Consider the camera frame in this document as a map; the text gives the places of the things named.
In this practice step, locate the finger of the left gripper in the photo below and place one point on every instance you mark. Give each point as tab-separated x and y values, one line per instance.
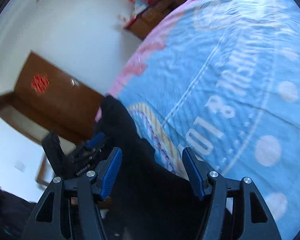
95	141

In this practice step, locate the blue pink bed sheet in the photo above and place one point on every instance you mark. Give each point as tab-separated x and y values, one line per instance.
223	77

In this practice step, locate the wooden desk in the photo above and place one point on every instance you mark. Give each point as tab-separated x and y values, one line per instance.
146	20

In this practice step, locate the brown wooden door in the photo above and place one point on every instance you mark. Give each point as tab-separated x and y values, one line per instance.
53	99

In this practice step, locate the black pants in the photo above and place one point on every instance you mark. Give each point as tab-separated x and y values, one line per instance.
147	200

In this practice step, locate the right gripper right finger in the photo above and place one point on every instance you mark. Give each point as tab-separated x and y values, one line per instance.
232	209

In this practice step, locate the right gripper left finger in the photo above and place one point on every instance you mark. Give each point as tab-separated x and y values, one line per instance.
68	208

